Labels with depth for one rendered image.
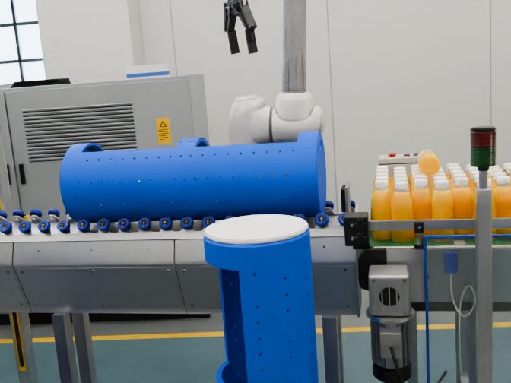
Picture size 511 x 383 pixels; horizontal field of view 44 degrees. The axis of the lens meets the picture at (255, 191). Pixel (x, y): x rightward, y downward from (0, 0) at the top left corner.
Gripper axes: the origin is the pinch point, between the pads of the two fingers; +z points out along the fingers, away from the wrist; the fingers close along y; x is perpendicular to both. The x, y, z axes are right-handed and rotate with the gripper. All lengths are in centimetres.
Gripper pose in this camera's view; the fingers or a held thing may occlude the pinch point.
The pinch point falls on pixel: (243, 49)
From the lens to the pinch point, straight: 211.9
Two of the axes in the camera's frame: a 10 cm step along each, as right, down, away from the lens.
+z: 1.7, 9.4, 2.8
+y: -4.4, -1.8, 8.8
